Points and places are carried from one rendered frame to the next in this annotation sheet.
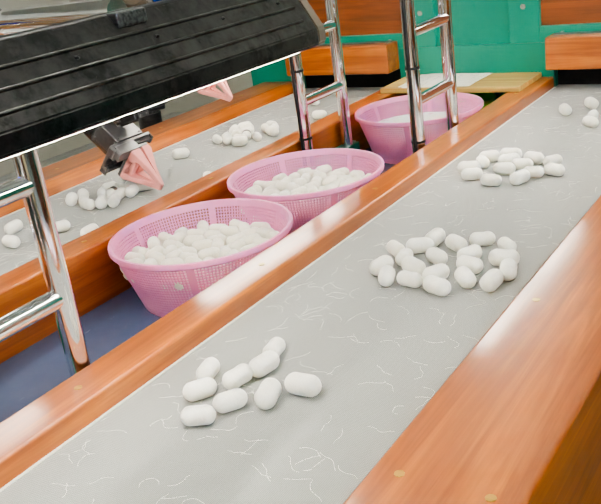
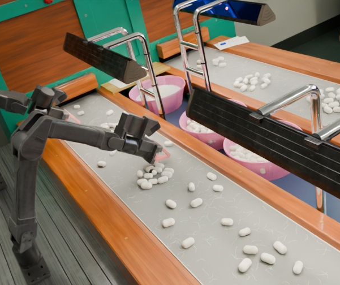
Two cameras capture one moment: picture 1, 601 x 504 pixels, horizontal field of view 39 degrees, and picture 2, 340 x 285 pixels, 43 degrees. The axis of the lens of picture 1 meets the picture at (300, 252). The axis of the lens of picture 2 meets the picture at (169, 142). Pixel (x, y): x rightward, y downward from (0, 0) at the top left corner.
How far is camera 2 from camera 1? 1.61 m
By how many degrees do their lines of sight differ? 55
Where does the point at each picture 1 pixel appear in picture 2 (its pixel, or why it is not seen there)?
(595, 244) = not seen: outside the picture
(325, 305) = not seen: outside the picture
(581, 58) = (175, 49)
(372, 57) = (89, 82)
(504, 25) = (134, 48)
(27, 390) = (332, 211)
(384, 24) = (79, 66)
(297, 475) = not seen: outside the picture
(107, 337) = (294, 190)
